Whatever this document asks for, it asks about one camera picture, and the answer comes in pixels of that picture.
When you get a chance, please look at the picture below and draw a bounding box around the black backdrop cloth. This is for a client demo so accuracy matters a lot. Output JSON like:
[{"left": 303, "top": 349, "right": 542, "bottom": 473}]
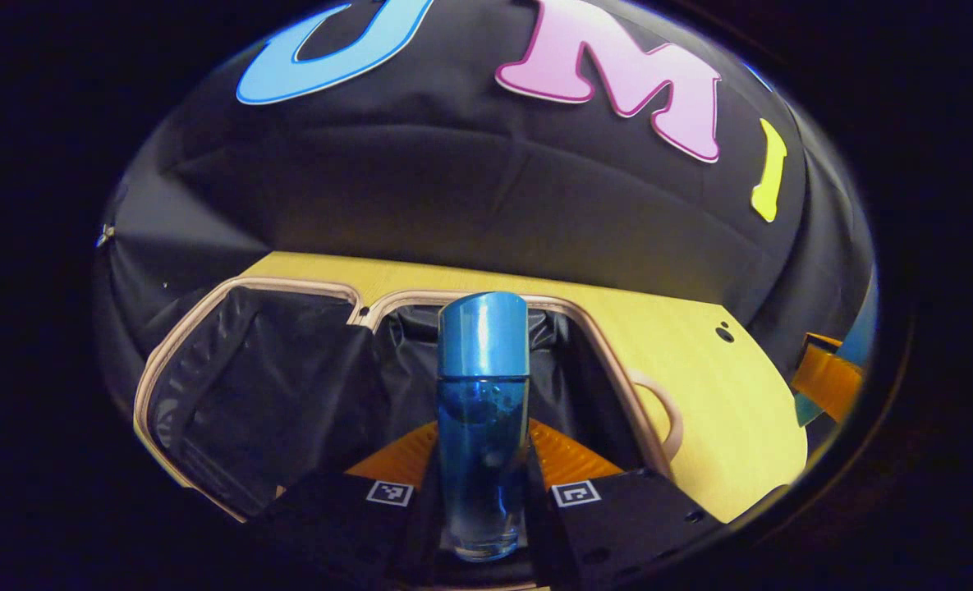
[{"left": 92, "top": 0, "right": 877, "bottom": 387}]

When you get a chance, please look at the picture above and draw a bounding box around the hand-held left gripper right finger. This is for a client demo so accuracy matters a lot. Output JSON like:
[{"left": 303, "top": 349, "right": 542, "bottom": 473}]
[{"left": 526, "top": 418, "right": 722, "bottom": 589}]

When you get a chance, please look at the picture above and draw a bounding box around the beige pink suitcase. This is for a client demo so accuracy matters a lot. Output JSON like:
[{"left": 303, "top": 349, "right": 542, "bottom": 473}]
[{"left": 133, "top": 277, "right": 685, "bottom": 524}]

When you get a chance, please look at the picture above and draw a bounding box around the tall blue glass bottle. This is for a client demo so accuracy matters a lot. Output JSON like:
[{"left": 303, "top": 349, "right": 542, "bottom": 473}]
[{"left": 437, "top": 291, "right": 531, "bottom": 563}]

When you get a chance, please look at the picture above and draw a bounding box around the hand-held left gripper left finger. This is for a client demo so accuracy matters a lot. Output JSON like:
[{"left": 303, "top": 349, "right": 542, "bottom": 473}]
[{"left": 260, "top": 420, "right": 442, "bottom": 589}]

